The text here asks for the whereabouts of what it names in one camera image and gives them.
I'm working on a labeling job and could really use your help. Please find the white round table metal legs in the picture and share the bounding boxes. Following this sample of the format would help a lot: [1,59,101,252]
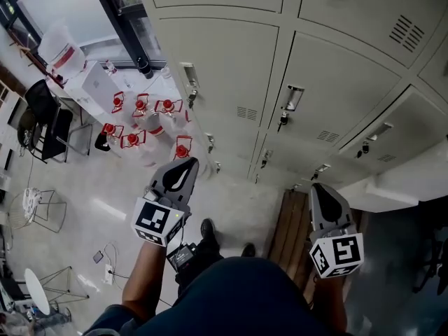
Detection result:
[23,265,90,316]

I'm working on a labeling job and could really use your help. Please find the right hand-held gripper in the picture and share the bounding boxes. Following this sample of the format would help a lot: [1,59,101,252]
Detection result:
[308,182,365,280]

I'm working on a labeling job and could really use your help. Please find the person's left black shoe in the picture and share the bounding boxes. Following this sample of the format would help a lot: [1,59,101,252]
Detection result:
[199,218,218,249]

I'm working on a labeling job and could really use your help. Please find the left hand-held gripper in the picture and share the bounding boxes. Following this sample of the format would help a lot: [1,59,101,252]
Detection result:
[130,156,200,249]

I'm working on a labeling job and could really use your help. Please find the person's blue shirt torso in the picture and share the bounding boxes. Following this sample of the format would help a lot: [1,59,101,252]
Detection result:
[83,257,348,336]

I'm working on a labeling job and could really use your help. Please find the dark round stool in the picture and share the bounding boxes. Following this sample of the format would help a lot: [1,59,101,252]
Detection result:
[17,108,40,154]

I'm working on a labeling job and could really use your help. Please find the black drinking bottle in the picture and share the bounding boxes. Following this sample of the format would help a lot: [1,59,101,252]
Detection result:
[136,57,155,81]

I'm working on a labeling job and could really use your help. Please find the wire stool with patterned cushion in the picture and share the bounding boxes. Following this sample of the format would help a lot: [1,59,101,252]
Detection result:
[8,187,68,235]

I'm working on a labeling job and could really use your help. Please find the group of clear water jugs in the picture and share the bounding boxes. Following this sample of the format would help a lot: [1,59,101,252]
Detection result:
[100,90,201,169]

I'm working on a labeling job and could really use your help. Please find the black battery pack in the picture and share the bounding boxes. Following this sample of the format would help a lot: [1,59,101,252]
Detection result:
[165,242,199,273]

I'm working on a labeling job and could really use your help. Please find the white cardboard box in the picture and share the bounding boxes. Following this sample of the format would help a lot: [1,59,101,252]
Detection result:
[64,60,119,117]

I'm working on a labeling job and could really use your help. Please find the person's right forearm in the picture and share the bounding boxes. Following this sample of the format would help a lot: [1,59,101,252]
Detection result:
[303,274,349,333]

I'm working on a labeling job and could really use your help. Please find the wooden slatted bench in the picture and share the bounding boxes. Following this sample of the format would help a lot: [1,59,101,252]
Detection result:
[267,188,355,291]

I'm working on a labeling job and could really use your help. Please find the grey metal locker door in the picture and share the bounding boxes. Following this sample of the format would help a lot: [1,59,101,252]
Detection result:
[158,16,280,130]

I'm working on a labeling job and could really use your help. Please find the white chest freezer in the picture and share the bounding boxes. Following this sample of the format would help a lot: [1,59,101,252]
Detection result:
[337,139,448,214]

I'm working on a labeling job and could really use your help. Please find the beige metal locker cabinet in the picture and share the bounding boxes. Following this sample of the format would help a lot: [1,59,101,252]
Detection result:
[134,0,448,193]

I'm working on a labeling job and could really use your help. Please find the large clear barrel red label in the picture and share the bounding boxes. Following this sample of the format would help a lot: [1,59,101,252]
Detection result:
[37,22,88,81]

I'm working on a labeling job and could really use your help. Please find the person's left forearm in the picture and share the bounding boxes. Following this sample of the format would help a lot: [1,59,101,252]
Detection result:
[121,241,169,323]

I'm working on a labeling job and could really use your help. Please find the person's black trouser leg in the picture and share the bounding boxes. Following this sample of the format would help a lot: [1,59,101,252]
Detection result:
[176,229,225,296]

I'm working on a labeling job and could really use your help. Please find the small black floor object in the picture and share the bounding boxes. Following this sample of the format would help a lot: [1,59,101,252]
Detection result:
[94,132,111,151]

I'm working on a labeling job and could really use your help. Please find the black swivel chair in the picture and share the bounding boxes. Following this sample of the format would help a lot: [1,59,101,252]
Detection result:
[412,227,448,296]

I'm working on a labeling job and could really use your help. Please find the white shelf unit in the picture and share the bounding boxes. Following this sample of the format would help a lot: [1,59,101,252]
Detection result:
[0,78,25,189]

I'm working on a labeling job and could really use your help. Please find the black office chair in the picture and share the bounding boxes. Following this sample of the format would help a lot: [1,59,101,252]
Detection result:
[24,78,94,165]

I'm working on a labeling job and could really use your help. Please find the black window frame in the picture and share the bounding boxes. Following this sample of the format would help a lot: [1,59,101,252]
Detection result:
[0,0,167,70]

